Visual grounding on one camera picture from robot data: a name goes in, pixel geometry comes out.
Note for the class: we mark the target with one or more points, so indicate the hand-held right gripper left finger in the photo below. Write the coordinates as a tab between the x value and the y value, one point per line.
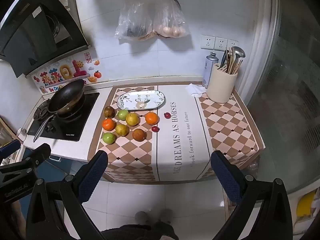
93	172

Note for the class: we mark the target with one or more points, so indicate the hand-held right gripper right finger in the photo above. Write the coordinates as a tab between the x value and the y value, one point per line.
225	177

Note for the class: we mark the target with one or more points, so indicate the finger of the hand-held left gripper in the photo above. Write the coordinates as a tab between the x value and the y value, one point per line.
10	147
37	155

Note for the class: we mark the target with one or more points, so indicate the green apple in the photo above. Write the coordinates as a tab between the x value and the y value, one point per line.
108	138
123	114

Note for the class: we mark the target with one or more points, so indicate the bright orange tangerine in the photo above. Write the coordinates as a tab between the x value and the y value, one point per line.
108	124
151	118

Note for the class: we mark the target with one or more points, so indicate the yellow-green orange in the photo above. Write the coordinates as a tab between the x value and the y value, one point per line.
122	130

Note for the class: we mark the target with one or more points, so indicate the brownish orange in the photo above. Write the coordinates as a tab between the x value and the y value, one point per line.
139	135

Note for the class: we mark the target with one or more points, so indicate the dark brown round fruit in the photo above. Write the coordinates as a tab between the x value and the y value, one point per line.
109	111

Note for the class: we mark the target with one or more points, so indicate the yellow orange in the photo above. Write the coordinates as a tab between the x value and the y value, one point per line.
132	119

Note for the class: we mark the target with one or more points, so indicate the small red fruit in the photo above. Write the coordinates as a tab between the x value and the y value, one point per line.
155	129
167	115

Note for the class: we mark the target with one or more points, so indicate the oval patterned ceramic plate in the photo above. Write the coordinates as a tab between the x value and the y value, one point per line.
141	100

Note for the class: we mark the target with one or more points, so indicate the person's left forearm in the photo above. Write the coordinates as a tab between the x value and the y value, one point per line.
18	217

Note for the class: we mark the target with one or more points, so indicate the blue container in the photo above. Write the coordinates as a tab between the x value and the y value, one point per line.
58	166

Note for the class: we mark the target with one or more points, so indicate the black gas stove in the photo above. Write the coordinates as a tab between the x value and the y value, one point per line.
72	127

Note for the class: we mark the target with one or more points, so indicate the checkered printed table cloth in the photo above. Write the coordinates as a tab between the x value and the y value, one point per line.
180	140

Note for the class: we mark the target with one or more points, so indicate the black frying pan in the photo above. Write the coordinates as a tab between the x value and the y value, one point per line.
67	95

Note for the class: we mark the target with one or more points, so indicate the person's dark clothing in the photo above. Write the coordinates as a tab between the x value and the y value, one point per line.
140	232

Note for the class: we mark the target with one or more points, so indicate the yellow item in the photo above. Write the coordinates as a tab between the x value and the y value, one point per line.
306	205

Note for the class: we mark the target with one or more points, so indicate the cream utensil holder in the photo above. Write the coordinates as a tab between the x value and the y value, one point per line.
221	87

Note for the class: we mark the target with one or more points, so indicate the white tissue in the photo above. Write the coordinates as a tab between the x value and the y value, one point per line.
196	90

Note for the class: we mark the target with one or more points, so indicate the frosted glass door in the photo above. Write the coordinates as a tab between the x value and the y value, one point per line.
287	92

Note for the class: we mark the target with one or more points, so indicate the white spray can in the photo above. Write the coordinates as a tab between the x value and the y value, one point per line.
208	70

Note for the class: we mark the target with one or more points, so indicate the bundle of chopsticks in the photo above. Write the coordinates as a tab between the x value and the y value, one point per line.
232	63

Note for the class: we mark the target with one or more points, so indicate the black range hood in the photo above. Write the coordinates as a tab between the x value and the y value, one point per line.
37	30

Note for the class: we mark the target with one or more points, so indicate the metal ladle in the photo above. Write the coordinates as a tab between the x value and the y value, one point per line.
238	52

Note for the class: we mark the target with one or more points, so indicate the plastic bag with dark contents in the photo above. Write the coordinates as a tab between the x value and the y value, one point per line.
135	22

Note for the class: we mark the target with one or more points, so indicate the plastic bag of eggs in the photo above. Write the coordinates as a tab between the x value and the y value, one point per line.
170	22

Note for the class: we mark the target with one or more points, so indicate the colourful wall sticker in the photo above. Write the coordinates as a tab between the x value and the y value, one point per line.
65	73

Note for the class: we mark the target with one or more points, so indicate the white wall socket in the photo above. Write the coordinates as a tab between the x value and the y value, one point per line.
233	44
221	44
208	42

